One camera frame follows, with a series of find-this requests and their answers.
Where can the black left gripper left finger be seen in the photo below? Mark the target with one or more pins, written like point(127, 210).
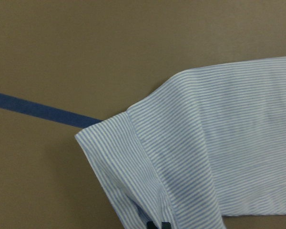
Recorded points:
point(150, 225)

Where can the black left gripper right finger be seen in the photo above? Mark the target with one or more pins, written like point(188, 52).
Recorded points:
point(165, 225)

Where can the blue striped button shirt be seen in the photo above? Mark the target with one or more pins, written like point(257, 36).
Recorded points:
point(209, 142)

